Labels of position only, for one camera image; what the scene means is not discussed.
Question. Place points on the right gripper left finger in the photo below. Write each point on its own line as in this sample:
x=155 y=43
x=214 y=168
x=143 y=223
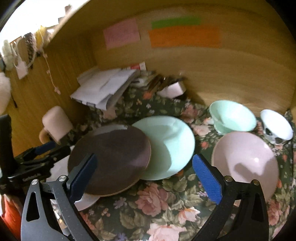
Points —
x=38 y=219

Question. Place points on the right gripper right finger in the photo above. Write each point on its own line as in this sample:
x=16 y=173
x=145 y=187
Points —
x=251 y=221

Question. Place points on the dark brown plate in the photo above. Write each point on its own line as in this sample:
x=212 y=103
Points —
x=123 y=154

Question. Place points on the mint green bowl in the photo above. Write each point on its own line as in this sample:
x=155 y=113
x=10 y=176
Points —
x=229 y=116

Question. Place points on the white plate underneath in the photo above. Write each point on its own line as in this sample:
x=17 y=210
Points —
x=61 y=168

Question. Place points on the pink plate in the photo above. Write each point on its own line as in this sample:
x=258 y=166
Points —
x=246 y=157

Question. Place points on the floral tablecloth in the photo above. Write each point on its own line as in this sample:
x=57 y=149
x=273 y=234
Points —
x=177 y=207

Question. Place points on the white cow pattern bowl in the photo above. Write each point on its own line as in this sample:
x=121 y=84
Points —
x=277 y=130

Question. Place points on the mint green plate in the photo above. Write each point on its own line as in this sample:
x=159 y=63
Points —
x=172 y=145

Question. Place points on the white paper stack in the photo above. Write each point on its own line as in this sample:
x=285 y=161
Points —
x=102 y=89

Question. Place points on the small white box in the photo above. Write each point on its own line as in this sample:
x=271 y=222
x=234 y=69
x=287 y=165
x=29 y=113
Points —
x=173 y=90

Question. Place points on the stack of books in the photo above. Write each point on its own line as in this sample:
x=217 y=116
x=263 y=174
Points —
x=149 y=80

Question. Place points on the pink sticky note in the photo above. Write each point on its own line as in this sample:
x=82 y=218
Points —
x=121 y=34

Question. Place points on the orange sticky note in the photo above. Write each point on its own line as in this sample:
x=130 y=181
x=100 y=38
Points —
x=186 y=36

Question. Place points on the green sticky note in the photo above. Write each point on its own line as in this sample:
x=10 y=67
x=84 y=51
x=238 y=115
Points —
x=179 y=21

